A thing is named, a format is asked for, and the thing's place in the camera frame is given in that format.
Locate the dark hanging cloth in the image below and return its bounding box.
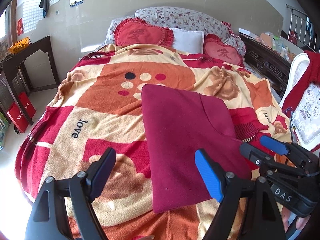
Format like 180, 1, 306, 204
39, 0, 49, 18

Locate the metal stair railing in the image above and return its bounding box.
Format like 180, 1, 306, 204
286, 4, 319, 53

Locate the red wall sticker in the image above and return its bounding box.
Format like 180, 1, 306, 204
16, 18, 24, 36

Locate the yellow plastic basket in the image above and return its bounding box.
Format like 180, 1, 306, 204
8, 37, 30, 54

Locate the right red heart cushion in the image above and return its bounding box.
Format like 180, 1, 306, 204
203, 34, 243, 66

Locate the maroon fleece shirt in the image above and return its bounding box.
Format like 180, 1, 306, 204
142, 85, 251, 213

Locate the white pillow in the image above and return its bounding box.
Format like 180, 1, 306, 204
171, 28, 205, 54

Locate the red gift box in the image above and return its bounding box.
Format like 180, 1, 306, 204
7, 92, 36, 133

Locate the red garment on chair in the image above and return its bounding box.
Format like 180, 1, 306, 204
281, 50, 319, 112

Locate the dark carved wooden headboard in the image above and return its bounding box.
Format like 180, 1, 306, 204
240, 34, 291, 99

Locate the floral quilt roll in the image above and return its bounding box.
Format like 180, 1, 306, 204
104, 7, 246, 57

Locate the dark wooden side table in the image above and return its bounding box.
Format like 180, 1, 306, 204
1, 36, 60, 125

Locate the left red heart cushion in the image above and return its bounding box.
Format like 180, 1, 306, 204
114, 18, 174, 47

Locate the white upholstered chair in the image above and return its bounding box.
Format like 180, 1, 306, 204
283, 62, 319, 152

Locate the orange red love blanket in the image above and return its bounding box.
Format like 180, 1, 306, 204
15, 44, 291, 239

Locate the red heart cushion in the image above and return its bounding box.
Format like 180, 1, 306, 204
203, 34, 243, 66
114, 18, 174, 47

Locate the person's right hand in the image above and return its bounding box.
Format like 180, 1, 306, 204
281, 207, 310, 232

